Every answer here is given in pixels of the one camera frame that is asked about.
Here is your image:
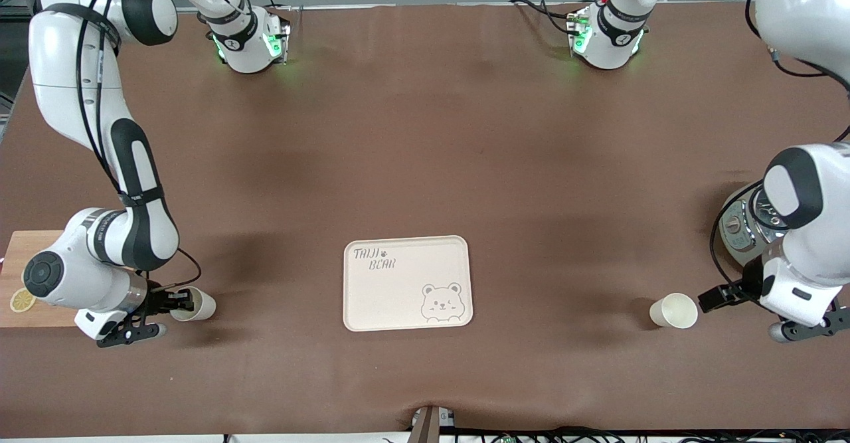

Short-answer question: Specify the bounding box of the cream bear print tray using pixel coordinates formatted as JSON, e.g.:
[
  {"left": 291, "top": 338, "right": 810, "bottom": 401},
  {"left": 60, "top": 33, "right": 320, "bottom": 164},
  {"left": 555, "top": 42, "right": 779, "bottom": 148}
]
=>
[{"left": 342, "top": 235, "right": 474, "bottom": 332}]

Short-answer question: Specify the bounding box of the wooden cutting board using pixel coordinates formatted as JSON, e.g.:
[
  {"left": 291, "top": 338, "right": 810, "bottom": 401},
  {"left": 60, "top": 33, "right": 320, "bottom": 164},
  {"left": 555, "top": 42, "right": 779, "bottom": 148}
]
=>
[{"left": 0, "top": 230, "right": 82, "bottom": 328}]

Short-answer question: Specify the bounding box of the grey electric cooking pot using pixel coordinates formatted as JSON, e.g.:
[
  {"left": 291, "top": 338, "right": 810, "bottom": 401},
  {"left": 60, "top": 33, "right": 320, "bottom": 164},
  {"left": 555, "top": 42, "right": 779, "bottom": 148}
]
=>
[{"left": 719, "top": 184, "right": 791, "bottom": 268}]

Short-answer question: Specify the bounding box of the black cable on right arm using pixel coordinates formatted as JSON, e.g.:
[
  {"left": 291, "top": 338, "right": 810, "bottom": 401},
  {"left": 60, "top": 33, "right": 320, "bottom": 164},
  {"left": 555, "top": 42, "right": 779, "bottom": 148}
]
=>
[{"left": 73, "top": 0, "right": 276, "bottom": 291}]

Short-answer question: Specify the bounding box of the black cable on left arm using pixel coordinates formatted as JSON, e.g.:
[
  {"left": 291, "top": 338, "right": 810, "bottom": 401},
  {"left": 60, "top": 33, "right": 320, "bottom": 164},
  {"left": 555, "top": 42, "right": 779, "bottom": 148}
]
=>
[{"left": 708, "top": 0, "right": 850, "bottom": 286}]

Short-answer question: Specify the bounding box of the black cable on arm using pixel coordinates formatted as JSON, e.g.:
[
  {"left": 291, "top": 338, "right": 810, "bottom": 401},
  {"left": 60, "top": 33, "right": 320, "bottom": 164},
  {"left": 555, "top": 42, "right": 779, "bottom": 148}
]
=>
[
  {"left": 708, "top": 0, "right": 850, "bottom": 286},
  {"left": 73, "top": 0, "right": 276, "bottom": 291}
]

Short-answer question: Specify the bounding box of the white paper cup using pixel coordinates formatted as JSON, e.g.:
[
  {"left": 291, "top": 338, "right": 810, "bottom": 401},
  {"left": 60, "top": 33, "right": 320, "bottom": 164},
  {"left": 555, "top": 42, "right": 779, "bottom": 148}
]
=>
[
  {"left": 649, "top": 293, "right": 699, "bottom": 329},
  {"left": 169, "top": 286, "right": 217, "bottom": 322}
]

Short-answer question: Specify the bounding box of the glass pot lid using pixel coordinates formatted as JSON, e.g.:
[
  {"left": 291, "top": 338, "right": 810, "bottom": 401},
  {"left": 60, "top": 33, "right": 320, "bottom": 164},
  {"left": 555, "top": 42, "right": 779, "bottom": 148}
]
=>
[{"left": 752, "top": 187, "right": 788, "bottom": 246}]

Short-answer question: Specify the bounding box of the brown table cover mat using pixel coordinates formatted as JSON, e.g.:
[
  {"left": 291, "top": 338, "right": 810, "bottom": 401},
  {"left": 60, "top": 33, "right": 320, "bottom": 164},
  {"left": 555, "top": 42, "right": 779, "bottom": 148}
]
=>
[{"left": 0, "top": 1, "right": 850, "bottom": 438}]

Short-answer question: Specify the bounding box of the black cable at arm base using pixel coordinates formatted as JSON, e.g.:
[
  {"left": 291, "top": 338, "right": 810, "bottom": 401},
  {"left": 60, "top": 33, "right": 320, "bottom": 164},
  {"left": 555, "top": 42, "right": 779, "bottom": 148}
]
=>
[{"left": 510, "top": 0, "right": 578, "bottom": 35}]

